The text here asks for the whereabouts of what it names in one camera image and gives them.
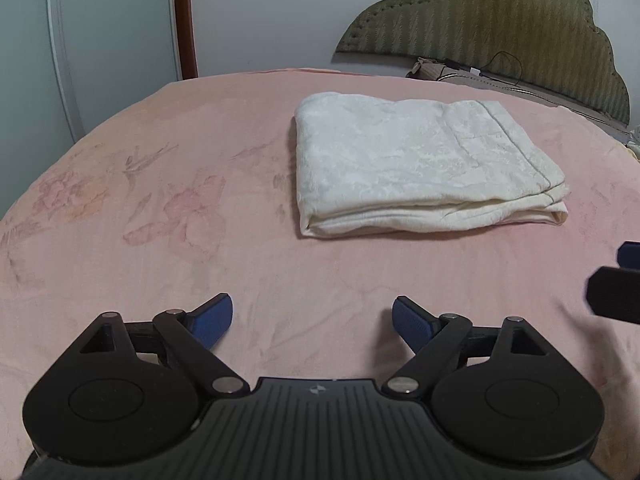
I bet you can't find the white pant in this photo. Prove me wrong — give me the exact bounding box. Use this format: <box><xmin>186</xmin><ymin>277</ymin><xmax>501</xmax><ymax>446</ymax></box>
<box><xmin>295</xmin><ymin>92</ymin><xmax>570</xmax><ymax>238</ymax></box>

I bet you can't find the white pillow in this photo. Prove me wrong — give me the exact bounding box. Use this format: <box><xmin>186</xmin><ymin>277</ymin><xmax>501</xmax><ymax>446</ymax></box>
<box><xmin>626</xmin><ymin>128</ymin><xmax>640</xmax><ymax>160</ymax></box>

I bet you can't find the pink floral bed sheet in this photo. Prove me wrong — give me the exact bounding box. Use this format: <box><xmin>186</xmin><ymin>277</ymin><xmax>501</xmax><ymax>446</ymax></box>
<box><xmin>1</xmin><ymin>70</ymin><xmax>639</xmax><ymax>479</ymax></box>

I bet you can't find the olive padded headboard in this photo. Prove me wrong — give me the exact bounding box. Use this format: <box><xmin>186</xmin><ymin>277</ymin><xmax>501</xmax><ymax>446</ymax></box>
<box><xmin>336</xmin><ymin>0</ymin><xmax>630</xmax><ymax>124</ymax></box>

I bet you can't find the beige cloth at headboard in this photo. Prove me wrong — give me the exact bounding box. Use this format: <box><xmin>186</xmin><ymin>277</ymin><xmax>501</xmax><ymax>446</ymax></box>
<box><xmin>406</xmin><ymin>58</ymin><xmax>471</xmax><ymax>81</ymax></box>

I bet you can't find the white wardrobe door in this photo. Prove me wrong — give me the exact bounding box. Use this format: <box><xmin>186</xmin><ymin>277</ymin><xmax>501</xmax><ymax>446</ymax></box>
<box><xmin>1</xmin><ymin>0</ymin><xmax>181</xmax><ymax>210</ymax></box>

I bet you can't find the black cable on bed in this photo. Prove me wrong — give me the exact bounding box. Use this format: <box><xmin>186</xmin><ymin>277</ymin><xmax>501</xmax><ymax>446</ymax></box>
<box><xmin>444</xmin><ymin>51</ymin><xmax>526</xmax><ymax>86</ymax></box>

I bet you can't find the brown wooden door frame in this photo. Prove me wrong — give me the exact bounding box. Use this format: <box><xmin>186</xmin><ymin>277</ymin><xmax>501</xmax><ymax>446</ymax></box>
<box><xmin>174</xmin><ymin>0</ymin><xmax>198</xmax><ymax>79</ymax></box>

